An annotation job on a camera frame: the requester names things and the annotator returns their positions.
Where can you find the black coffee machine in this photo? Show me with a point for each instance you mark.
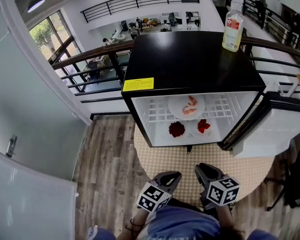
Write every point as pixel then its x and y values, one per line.
pixel 124 26

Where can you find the black mini fridge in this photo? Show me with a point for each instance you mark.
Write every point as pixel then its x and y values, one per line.
pixel 190 56

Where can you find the white perforated rack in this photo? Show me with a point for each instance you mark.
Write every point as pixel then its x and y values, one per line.
pixel 272 84

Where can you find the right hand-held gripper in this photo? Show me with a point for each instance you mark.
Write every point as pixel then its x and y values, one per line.
pixel 222 190

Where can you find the clear bottle of yellow liquid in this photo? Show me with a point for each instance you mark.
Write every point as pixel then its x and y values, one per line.
pixel 232 29

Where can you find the person's left forearm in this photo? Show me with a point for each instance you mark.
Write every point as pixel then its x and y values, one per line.
pixel 133 226

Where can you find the round pendant lamp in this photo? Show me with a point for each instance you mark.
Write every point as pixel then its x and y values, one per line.
pixel 36 4

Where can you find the yellow dotted tablecloth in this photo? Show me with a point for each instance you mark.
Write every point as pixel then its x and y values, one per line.
pixel 165 161

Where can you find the yellow warning sticker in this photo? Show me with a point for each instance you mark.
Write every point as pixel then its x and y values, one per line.
pixel 138 84

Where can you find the wooden-topped black railing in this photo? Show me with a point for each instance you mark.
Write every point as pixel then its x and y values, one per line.
pixel 90 54

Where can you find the ribbed glass door panel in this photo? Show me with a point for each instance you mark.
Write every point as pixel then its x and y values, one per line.
pixel 32 201

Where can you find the white round plate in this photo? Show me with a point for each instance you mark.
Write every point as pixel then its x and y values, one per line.
pixel 175 106
pixel 193 133
pixel 187 134

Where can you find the frosted glass door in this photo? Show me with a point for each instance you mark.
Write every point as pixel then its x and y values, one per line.
pixel 30 101

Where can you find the black metal railing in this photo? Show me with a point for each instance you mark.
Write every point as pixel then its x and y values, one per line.
pixel 107 5
pixel 275 21

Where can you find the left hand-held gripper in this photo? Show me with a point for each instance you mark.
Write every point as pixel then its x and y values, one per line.
pixel 153 197

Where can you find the red strawberry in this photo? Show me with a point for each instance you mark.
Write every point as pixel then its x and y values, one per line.
pixel 201 130
pixel 203 121
pixel 207 125

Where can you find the person's right forearm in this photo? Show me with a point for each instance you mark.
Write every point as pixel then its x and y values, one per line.
pixel 226 219

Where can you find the black wrist band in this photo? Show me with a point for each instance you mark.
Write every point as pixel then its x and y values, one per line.
pixel 134 225

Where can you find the dark framed window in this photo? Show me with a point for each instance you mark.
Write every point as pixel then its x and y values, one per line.
pixel 50 36

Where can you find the person's blue shirt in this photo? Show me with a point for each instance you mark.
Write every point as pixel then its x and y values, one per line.
pixel 182 224

